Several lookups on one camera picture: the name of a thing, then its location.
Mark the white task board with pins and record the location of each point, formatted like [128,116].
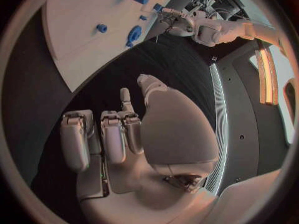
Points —
[77,41]

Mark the glowing light bar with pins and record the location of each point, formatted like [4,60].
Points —
[268,78]

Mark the dark equipment rack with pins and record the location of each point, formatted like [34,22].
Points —
[210,0]

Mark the short blue cylinder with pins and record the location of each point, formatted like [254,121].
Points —
[101,28]

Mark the small blue peg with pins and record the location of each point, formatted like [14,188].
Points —
[143,18]

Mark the blue gear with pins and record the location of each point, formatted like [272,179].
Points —
[133,35]

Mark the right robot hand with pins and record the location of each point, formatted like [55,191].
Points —
[172,134]

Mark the blue plug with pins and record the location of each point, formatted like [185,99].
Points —
[158,7]

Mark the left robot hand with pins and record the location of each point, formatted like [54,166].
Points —
[179,22]

